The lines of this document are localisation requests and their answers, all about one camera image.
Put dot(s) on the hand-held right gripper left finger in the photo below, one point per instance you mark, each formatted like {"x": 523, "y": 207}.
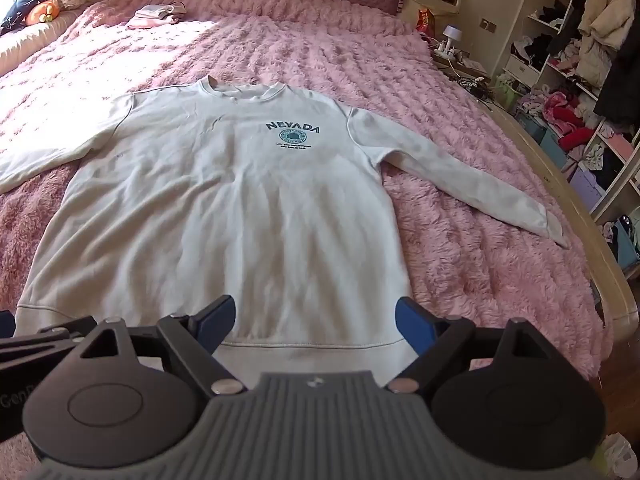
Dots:
{"x": 223, "y": 316}

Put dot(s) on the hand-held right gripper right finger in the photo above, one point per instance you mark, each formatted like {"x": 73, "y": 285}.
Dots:
{"x": 411, "y": 324}

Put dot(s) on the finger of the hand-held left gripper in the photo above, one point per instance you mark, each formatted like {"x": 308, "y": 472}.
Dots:
{"x": 30, "y": 342}

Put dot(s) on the white printed sweatshirt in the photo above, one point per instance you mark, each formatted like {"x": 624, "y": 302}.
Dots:
{"x": 225, "y": 200}

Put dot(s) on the pile of pink clothes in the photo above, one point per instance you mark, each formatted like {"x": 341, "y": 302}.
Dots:
{"x": 565, "y": 120}

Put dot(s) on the white plastic bag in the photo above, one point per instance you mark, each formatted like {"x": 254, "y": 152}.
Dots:
{"x": 619, "y": 455}

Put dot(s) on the pink fuzzy blanket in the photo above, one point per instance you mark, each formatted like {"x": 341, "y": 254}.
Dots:
{"x": 360, "y": 45}

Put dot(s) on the small white table lamp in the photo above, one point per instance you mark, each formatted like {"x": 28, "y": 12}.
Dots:
{"x": 450, "y": 35}

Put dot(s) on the beige window seat cushion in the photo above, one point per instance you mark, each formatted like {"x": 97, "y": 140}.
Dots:
{"x": 25, "y": 47}

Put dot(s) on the folded pink garment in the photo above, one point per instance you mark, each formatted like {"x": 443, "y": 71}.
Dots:
{"x": 150, "y": 22}

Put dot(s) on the red snack bag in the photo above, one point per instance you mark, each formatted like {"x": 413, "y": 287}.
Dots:
{"x": 425, "y": 20}

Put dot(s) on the folded white garment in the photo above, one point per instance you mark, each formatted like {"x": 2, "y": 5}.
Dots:
{"x": 160, "y": 10}

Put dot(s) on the hanging black coat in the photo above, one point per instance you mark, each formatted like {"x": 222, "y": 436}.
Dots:
{"x": 620, "y": 85}

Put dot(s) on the orange plush toy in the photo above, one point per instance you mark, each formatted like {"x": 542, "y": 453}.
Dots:
{"x": 42, "y": 12}

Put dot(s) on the navy floral pillow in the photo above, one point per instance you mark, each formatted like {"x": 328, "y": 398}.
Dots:
{"x": 20, "y": 10}

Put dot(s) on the hanging beige coat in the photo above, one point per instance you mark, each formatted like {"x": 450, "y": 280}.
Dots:
{"x": 605, "y": 20}

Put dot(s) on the wooden bed frame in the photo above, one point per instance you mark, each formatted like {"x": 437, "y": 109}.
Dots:
{"x": 602, "y": 260}

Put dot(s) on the wall switch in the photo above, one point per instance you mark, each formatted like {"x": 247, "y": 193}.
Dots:
{"x": 488, "y": 24}

